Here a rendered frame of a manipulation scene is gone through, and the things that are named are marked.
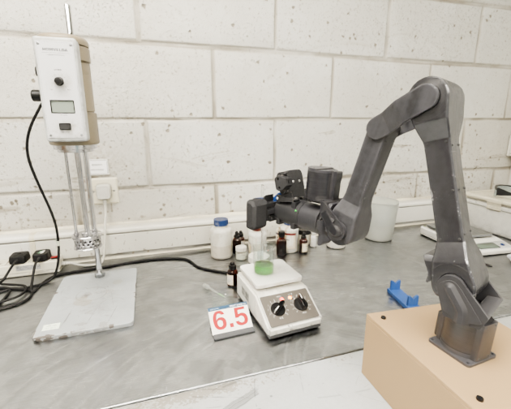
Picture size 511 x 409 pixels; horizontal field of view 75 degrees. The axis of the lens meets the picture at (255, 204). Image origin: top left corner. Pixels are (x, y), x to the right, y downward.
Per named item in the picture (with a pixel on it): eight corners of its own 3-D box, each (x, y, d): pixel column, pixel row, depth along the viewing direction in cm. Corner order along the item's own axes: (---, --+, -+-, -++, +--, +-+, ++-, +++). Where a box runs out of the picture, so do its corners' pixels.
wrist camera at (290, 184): (311, 202, 71) (315, 170, 69) (289, 207, 66) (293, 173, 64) (289, 195, 75) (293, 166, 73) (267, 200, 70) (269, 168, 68)
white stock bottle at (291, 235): (285, 245, 122) (286, 215, 120) (301, 249, 119) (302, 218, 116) (276, 251, 118) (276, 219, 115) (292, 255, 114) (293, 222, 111)
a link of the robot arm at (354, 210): (462, 92, 49) (397, 79, 56) (442, 86, 44) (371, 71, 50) (389, 257, 61) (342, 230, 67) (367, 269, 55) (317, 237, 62)
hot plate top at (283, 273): (303, 280, 79) (303, 277, 78) (256, 290, 74) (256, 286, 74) (281, 261, 89) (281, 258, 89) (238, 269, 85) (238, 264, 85)
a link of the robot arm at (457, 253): (462, 75, 49) (418, 91, 53) (445, 68, 44) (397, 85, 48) (492, 294, 49) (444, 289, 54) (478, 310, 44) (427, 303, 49)
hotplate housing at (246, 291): (322, 328, 74) (324, 294, 72) (268, 342, 69) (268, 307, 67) (278, 283, 94) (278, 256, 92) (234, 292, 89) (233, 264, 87)
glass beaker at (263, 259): (247, 274, 81) (247, 243, 79) (262, 267, 84) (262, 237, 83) (267, 281, 77) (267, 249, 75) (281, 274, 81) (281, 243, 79)
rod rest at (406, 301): (420, 310, 81) (422, 297, 80) (407, 312, 80) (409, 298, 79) (398, 290, 90) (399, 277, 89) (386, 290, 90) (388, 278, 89)
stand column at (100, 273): (105, 277, 95) (72, 3, 78) (94, 278, 95) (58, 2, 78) (105, 273, 98) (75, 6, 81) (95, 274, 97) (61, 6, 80)
